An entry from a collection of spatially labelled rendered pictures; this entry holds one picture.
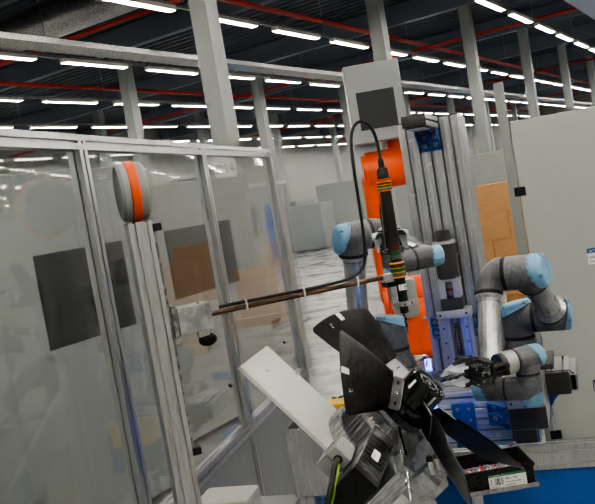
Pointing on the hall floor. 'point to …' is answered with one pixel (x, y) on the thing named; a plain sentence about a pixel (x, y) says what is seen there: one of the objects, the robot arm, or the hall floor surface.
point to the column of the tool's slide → (162, 362)
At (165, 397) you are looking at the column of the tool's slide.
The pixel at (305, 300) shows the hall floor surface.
